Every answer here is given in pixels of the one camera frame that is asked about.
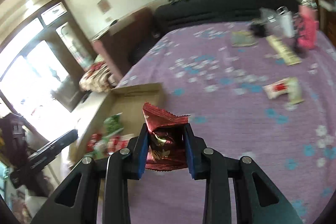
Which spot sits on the cream squeeze tube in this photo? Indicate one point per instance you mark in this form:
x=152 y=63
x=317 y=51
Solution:
x=282 y=50

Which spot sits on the white red-print snack packet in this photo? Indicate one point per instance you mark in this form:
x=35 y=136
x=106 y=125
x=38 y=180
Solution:
x=277 y=88

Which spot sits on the pink wall notice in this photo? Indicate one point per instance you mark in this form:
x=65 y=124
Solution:
x=103 y=6

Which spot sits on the beige biscuit packet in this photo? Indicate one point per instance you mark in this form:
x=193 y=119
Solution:
x=296 y=91

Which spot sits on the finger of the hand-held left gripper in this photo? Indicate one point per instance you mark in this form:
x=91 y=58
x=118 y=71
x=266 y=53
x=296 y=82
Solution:
x=64 y=138

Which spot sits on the large green pea packet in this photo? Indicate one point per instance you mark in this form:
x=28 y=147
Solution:
x=113 y=124

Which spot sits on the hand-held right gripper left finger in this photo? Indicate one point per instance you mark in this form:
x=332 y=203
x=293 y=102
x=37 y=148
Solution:
x=141 y=153

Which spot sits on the black sofa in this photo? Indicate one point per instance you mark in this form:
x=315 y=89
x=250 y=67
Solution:
x=223 y=8

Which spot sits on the purple floral tablecloth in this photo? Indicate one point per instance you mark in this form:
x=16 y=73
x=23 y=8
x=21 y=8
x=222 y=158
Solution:
x=236 y=108

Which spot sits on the dark wooden furniture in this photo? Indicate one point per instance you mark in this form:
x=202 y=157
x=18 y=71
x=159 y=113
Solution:
x=13 y=132

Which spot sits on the red figure-print snack packet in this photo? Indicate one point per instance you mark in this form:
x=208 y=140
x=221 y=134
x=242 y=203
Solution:
x=118 y=141

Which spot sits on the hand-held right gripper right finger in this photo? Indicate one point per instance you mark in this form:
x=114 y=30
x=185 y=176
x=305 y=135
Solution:
x=190 y=155

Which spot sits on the red gold-emblem snack packet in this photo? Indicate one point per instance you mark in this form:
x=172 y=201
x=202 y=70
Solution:
x=94 y=141

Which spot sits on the olive green booklet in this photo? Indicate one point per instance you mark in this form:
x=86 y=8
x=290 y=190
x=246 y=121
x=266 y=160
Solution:
x=242 y=39

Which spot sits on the brown cardboard box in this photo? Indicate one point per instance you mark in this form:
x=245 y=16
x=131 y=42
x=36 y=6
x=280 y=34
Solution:
x=126 y=100

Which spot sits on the pink knit-covered jar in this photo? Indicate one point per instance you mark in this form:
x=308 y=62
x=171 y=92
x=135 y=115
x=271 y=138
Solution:
x=308 y=27

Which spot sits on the dark red gold-print snack packet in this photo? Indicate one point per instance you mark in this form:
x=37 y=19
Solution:
x=165 y=140

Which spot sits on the red white floral cushion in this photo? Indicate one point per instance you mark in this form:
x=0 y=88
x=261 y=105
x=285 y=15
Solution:
x=97 y=77

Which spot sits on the black round device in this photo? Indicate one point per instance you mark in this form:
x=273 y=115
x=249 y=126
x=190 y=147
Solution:
x=256 y=28

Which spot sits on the wooden framed glass door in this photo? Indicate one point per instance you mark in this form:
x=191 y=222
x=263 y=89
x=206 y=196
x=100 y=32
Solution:
x=47 y=56

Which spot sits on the brown upholstered chair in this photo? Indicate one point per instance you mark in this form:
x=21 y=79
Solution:
x=126 y=37

